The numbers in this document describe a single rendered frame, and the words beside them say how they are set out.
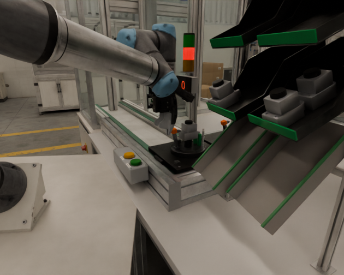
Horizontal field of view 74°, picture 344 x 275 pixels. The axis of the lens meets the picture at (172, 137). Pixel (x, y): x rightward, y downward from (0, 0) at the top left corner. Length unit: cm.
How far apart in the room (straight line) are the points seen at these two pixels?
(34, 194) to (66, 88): 529
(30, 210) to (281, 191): 68
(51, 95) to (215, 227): 560
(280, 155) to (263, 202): 13
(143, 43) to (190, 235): 54
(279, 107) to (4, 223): 77
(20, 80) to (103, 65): 842
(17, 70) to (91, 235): 830
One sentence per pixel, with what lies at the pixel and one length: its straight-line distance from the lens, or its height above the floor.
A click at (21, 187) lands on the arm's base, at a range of 81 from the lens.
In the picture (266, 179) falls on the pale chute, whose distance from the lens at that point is 60.
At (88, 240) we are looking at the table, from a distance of 72.
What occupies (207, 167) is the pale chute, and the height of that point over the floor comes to 101.
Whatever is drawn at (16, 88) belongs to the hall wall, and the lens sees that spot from 893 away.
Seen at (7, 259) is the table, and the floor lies 86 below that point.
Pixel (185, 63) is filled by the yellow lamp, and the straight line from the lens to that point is 104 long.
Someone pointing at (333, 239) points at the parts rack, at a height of 95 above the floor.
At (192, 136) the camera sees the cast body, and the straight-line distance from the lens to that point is 88.
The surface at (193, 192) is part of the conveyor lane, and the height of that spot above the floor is 90.
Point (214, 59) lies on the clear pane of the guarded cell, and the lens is 234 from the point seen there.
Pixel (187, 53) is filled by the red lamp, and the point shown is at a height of 133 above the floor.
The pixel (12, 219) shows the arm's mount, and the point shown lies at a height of 89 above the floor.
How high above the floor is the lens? 133
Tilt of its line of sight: 20 degrees down
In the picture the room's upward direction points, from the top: straight up
